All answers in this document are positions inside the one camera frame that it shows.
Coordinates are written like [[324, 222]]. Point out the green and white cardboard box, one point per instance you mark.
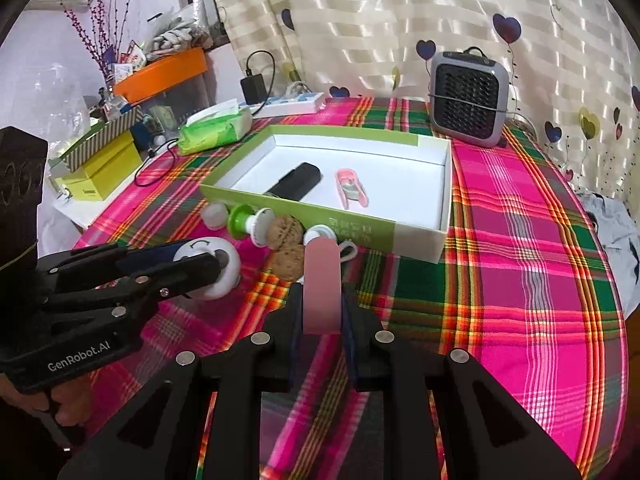
[[350, 160]]

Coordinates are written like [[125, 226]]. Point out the pink plaid tablecloth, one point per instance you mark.
[[500, 260]]

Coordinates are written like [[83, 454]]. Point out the blue small box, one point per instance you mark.
[[142, 135]]

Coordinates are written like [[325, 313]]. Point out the pink clip gadget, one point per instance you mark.
[[322, 290]]

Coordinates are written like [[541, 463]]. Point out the striped cardboard box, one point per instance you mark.
[[107, 132]]

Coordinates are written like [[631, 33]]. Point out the green tissue pack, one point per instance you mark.
[[215, 130]]

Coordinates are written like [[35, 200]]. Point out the grey clothing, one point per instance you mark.
[[612, 225]]

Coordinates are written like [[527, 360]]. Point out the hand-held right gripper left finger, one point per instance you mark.
[[296, 330]]

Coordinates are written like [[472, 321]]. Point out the yellow box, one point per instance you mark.
[[100, 170]]

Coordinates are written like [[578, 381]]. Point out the person's left hand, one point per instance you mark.
[[57, 402]]

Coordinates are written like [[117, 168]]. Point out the white round smiley gadget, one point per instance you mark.
[[205, 246]]

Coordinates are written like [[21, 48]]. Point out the green and white spool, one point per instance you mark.
[[237, 221]]

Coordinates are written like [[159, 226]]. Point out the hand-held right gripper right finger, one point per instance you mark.
[[350, 340]]

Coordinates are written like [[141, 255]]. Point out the purple decorative branches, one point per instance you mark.
[[103, 62]]

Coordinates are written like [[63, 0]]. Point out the pink nail clipper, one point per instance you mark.
[[350, 187]]

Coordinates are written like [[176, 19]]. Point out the grey small fan heater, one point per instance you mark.
[[467, 95]]

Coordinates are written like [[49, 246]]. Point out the black rectangular device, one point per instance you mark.
[[295, 180]]

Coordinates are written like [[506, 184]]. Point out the clear plastic bag with items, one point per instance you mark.
[[175, 30]]

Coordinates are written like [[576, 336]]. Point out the cream heart print curtain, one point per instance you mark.
[[375, 25]]

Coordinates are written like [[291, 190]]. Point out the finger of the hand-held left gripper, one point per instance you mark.
[[150, 255], [195, 272]]

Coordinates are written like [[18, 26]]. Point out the white power strip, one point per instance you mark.
[[295, 104]]

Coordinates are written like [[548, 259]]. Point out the orange box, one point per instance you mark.
[[165, 70]]

